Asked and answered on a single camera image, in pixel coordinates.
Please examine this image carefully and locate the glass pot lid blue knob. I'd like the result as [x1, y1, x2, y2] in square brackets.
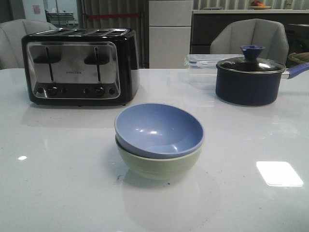
[216, 45, 286, 73]

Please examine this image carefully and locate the dark counter sideboard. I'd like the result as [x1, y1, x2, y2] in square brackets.
[190, 9, 309, 54]

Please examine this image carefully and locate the clear plastic food container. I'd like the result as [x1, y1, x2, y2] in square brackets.
[184, 54, 243, 90]

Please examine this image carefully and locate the dark blue saucepan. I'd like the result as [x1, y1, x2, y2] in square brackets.
[215, 63, 309, 106]

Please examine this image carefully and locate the black chrome four-slot toaster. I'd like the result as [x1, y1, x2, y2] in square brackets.
[22, 28, 140, 106]

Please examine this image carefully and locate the fruit bowl on counter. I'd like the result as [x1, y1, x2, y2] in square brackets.
[249, 0, 271, 10]

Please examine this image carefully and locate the white cabinet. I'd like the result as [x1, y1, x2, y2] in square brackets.
[149, 0, 194, 69]

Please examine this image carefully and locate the green plastic bowl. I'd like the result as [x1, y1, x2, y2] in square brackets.
[115, 140, 203, 180]

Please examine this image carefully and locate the grey chair right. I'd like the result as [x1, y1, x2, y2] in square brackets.
[210, 18, 289, 64]

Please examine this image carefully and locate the grey chair left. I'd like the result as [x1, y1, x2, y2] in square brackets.
[0, 19, 56, 69]

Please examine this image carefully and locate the blue plastic bowl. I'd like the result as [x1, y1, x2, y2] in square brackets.
[114, 103, 205, 159]

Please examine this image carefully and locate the brown woven basket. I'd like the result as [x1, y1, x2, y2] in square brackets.
[288, 52, 309, 67]

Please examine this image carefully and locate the grey chair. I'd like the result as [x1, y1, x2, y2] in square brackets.
[0, 19, 56, 69]
[210, 18, 289, 64]

